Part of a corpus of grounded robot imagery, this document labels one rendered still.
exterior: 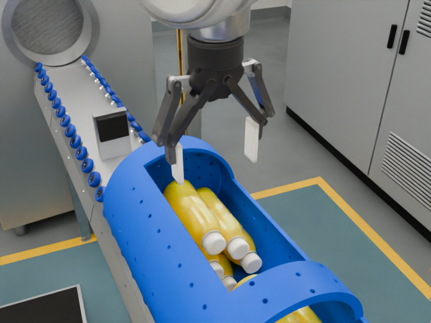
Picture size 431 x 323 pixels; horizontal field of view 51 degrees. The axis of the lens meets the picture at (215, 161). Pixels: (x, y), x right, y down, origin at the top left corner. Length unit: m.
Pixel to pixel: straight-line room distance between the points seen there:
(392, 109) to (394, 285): 0.91
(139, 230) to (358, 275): 1.71
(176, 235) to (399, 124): 1.98
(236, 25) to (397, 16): 1.98
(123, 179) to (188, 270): 0.28
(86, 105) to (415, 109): 1.58
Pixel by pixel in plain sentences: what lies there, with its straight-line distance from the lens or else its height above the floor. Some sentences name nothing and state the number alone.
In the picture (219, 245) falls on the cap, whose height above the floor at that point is 1.14.
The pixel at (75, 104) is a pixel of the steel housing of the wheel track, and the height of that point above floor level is 0.93.
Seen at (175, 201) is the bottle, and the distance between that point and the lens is 0.87.
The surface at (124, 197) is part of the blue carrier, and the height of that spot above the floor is 1.18.
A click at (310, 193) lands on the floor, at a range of 2.81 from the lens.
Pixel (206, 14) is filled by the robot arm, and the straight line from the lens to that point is 0.36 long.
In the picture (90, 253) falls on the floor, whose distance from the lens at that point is 2.47.
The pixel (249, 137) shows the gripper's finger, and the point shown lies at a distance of 0.71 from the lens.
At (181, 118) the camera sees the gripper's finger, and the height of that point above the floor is 1.41.
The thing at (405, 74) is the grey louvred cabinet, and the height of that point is 0.80.
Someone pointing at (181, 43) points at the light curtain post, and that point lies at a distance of 1.53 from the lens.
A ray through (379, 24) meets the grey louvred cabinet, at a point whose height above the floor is 0.98.
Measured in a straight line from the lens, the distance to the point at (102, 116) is 1.36.
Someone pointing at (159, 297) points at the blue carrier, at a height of 1.14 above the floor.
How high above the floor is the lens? 1.71
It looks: 34 degrees down
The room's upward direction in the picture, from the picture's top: straight up
